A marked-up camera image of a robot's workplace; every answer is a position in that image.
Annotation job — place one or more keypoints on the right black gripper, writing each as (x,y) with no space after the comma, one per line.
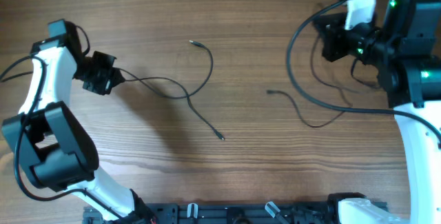
(332,40)

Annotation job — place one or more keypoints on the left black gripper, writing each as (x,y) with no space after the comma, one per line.
(109,83)

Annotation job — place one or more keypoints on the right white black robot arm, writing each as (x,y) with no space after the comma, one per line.
(401,51)

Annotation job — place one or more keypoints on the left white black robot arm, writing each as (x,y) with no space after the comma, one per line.
(53,154)

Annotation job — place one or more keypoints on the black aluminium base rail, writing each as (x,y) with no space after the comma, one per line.
(300,212)

